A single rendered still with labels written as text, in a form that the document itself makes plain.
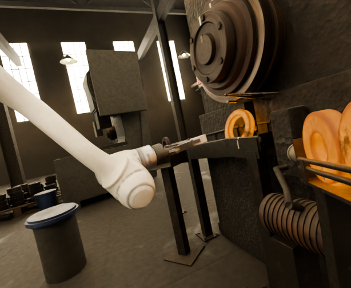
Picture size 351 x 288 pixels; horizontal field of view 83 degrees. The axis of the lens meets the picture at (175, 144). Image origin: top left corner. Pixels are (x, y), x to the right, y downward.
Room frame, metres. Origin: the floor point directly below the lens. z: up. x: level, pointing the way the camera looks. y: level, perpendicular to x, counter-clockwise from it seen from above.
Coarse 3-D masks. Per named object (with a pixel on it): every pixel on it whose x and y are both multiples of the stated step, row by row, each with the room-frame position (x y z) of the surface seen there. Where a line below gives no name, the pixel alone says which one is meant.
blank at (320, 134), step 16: (320, 112) 0.39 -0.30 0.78; (336, 112) 0.38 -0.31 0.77; (304, 128) 0.47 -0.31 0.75; (320, 128) 0.39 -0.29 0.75; (336, 128) 0.35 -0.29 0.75; (304, 144) 0.48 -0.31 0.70; (320, 144) 0.44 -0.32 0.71; (336, 144) 0.35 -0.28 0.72; (320, 160) 0.42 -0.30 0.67; (336, 160) 0.35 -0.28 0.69; (320, 176) 0.42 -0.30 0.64
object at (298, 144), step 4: (292, 140) 0.50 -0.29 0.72; (296, 140) 0.49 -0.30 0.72; (300, 140) 0.49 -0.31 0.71; (296, 144) 0.49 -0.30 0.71; (300, 144) 0.49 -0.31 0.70; (296, 148) 0.49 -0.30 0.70; (300, 148) 0.49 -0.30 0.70; (296, 152) 0.49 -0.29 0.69; (300, 152) 0.49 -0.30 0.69; (304, 152) 0.49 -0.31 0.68; (296, 156) 0.49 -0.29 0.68; (300, 156) 0.49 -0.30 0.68; (304, 156) 0.49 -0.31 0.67; (296, 160) 0.49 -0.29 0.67; (308, 164) 0.48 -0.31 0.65; (300, 172) 0.49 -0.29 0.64; (308, 172) 0.48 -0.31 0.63; (300, 176) 0.49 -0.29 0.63; (308, 176) 0.48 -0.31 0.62; (312, 176) 0.48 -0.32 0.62; (316, 176) 0.48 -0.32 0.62; (300, 180) 0.49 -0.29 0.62
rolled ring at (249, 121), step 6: (234, 114) 0.98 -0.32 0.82; (240, 114) 0.94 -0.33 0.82; (246, 114) 0.90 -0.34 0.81; (228, 120) 1.03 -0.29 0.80; (234, 120) 1.01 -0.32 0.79; (246, 120) 0.90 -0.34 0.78; (252, 120) 0.89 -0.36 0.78; (228, 126) 1.02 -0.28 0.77; (246, 126) 0.89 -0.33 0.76; (252, 126) 0.88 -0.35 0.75; (228, 132) 1.01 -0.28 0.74; (246, 132) 0.89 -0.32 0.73; (252, 132) 0.89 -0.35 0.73
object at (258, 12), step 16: (208, 0) 0.93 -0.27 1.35; (256, 0) 0.70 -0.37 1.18; (256, 16) 0.71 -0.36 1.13; (272, 16) 0.72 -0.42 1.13; (256, 32) 0.72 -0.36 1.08; (272, 32) 0.72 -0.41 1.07; (256, 48) 0.73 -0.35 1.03; (272, 48) 0.73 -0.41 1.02; (256, 64) 0.74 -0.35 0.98; (256, 80) 0.79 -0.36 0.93; (224, 96) 0.94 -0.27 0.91
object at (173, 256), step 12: (168, 156) 1.36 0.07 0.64; (180, 156) 1.21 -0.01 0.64; (156, 168) 1.23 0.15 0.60; (168, 168) 1.22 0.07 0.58; (168, 180) 1.22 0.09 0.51; (168, 192) 1.23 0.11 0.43; (168, 204) 1.25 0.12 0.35; (180, 204) 1.26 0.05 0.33; (180, 216) 1.24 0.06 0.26; (180, 228) 1.22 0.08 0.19; (180, 240) 1.23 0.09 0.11; (180, 252) 1.24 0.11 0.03; (192, 252) 1.24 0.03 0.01; (180, 264) 1.16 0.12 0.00; (192, 264) 1.13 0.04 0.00
